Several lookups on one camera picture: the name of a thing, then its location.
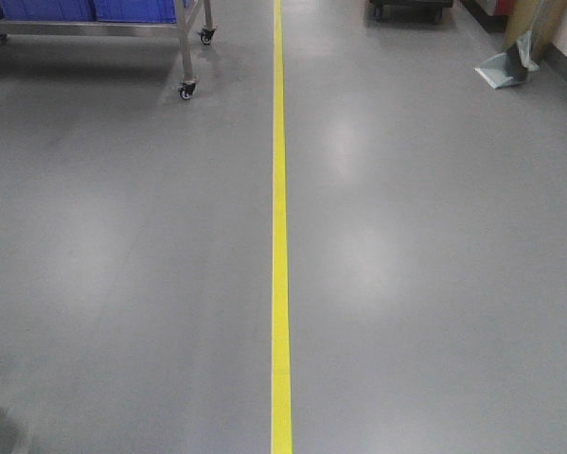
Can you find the yellow floor line tape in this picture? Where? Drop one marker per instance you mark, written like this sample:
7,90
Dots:
281,380

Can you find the stainless steel wheeled cart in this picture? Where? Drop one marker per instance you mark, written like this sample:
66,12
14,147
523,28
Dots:
186,14

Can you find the black wheeled dolly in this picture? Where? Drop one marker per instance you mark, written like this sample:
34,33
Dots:
425,11

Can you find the grey dustpan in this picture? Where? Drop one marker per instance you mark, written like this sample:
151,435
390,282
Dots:
512,67

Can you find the blue plastic crate on cart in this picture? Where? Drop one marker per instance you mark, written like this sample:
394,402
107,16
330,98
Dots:
135,11

